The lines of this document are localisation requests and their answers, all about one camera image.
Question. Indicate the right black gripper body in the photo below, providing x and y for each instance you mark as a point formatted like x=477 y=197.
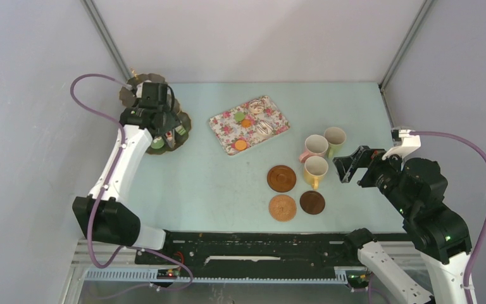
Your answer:
x=380 y=172

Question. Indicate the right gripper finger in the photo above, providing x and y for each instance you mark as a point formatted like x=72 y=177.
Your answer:
x=346 y=166
x=361 y=158

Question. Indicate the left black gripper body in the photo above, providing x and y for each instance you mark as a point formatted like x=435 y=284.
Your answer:
x=170 y=121

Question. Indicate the chocolate cake slice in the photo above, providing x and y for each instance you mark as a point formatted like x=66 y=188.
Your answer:
x=170 y=139

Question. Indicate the green layered cake slice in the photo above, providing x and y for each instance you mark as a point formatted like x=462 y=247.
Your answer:
x=181 y=130

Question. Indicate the green round cake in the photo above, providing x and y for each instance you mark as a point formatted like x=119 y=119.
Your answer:
x=157 y=143

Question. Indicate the orange round biscuit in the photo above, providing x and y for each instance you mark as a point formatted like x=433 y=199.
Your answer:
x=240 y=145

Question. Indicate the small orange macaron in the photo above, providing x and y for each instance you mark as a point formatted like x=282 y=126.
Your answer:
x=245 y=123

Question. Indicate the white chocolate-drizzled donut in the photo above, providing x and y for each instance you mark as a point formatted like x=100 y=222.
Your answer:
x=264 y=129
x=256 y=106

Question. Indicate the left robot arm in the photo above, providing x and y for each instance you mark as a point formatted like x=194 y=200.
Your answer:
x=103 y=215

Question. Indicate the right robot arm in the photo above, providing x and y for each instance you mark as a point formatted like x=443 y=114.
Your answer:
x=415 y=188

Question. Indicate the three-tier dark dessert stand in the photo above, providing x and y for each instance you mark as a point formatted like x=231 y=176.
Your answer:
x=150 y=103

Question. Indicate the yellow mug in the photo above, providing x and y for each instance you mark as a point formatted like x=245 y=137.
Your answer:
x=315 y=170

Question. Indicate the green mug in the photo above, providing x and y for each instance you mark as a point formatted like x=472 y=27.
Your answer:
x=335 y=137

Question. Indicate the pink mug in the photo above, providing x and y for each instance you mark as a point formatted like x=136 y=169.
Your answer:
x=314 y=145

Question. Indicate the dark brown wooden coaster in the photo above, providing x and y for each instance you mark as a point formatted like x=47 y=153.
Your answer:
x=312 y=202

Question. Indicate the light brown wooden coaster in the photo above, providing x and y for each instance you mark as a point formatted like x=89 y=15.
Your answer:
x=281 y=178

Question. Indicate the woven rattan coaster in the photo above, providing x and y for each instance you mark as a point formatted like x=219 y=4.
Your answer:
x=282 y=208

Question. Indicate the green macaron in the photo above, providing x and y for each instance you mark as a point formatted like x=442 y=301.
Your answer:
x=239 y=116

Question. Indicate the floral rectangular tray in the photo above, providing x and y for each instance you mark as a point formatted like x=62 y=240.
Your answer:
x=227 y=130

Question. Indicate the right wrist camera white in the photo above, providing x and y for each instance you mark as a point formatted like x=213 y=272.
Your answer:
x=404 y=143

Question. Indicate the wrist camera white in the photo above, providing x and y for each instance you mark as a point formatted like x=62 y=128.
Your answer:
x=139 y=90
x=404 y=143

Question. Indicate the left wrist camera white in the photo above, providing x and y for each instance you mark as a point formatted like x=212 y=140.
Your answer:
x=139 y=90

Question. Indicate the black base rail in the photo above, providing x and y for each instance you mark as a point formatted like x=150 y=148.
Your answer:
x=211 y=257

